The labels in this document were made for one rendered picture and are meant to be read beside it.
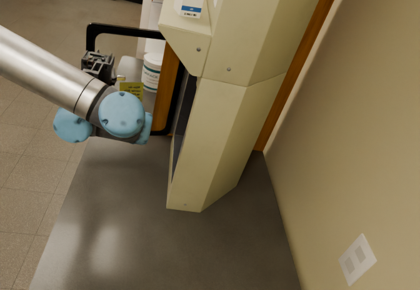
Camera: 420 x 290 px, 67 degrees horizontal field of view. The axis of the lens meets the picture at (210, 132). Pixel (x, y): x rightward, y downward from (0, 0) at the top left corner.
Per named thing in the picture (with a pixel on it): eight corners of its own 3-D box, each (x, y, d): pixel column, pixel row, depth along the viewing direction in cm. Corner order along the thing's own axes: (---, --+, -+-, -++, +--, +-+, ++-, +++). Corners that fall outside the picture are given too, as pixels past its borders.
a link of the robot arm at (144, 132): (148, 145, 63) (91, 134, 61) (145, 147, 74) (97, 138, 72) (155, 107, 64) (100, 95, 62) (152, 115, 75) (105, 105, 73)
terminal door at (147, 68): (169, 135, 120) (192, 35, 97) (83, 136, 108) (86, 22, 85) (169, 134, 121) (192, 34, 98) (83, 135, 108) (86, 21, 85)
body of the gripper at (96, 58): (116, 55, 83) (107, 76, 73) (114, 83, 88) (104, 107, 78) (85, 48, 81) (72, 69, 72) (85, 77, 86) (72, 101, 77)
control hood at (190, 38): (198, 29, 97) (205, -5, 92) (201, 78, 72) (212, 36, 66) (160, 19, 95) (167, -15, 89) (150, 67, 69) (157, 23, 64)
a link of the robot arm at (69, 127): (92, 149, 66) (49, 142, 65) (103, 119, 75) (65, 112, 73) (95, 120, 62) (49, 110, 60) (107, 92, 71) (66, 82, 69)
